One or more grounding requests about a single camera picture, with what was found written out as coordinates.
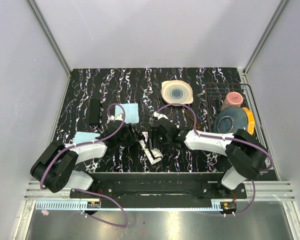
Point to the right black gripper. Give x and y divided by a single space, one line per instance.
153 133

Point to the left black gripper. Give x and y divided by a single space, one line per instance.
134 137

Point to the white geometric glasses case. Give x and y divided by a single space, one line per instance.
153 155

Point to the light blue cleaning cloth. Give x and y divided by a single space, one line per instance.
131 113

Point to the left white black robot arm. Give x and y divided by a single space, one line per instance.
54 167

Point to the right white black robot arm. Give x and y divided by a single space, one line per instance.
245 154

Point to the amber sunglasses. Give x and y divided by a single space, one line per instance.
191 118

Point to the black rectangular glasses case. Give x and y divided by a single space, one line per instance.
94 112

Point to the beige plate with blue rings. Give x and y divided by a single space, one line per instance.
177 92

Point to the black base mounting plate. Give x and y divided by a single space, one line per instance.
197 184

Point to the dark blue bowl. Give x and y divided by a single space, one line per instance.
230 120

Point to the pink cup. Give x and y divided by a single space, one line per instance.
233 99

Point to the yellow bowl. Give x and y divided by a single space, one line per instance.
250 121

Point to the black wire dish rack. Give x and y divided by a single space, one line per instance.
215 94

